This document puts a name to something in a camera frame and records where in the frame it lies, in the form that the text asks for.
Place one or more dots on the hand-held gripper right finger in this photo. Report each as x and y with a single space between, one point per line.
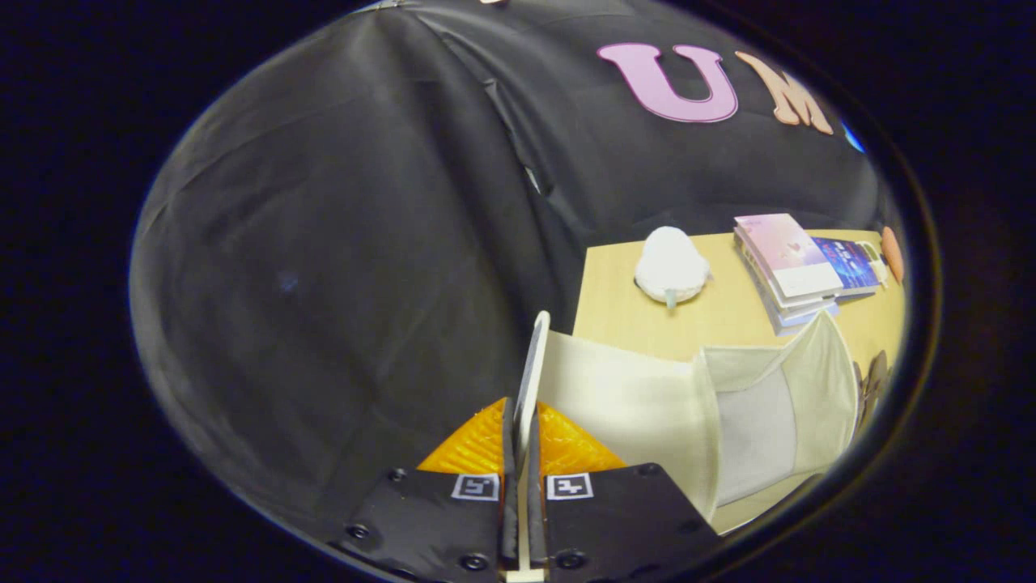
535 474

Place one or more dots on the pink cover book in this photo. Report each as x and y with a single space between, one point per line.
789 255

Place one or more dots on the pale paperback book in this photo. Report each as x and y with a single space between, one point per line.
797 325
789 314

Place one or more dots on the blue cover book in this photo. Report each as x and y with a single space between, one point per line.
850 263

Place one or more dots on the black backdrop cloth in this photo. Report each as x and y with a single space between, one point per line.
324 243

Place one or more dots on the beige fabric storage box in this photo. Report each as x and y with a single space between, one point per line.
631 405

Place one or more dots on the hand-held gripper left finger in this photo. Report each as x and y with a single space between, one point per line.
508 453

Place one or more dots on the white divided grain tray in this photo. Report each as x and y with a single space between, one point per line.
876 257

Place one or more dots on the peach textured sponge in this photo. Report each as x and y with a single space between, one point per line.
893 253

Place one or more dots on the brown fuzzy shoe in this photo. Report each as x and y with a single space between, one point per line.
876 374

